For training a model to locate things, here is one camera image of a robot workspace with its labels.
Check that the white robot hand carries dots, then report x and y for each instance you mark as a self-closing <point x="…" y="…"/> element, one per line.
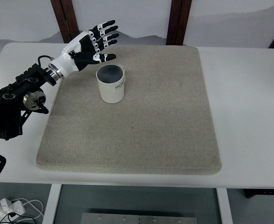
<point x="85" y="50"/>

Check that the white ribbed cup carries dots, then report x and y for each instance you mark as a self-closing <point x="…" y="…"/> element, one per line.
<point x="111" y="79"/>

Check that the brown wooden frame middle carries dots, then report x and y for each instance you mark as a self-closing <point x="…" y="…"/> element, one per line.
<point x="178" y="19"/>

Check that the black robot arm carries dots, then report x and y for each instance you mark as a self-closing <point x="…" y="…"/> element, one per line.
<point x="19" y="99"/>

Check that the brown wooden frame left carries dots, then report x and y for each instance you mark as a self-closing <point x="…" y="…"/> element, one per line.
<point x="66" y="19"/>

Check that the white table leg frame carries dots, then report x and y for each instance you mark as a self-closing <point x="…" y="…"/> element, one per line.
<point x="67" y="203"/>

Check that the white power strip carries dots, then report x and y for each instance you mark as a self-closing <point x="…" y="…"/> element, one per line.
<point x="11" y="209"/>

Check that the beige felt mat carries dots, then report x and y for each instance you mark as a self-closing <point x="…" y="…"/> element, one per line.
<point x="163" y="125"/>

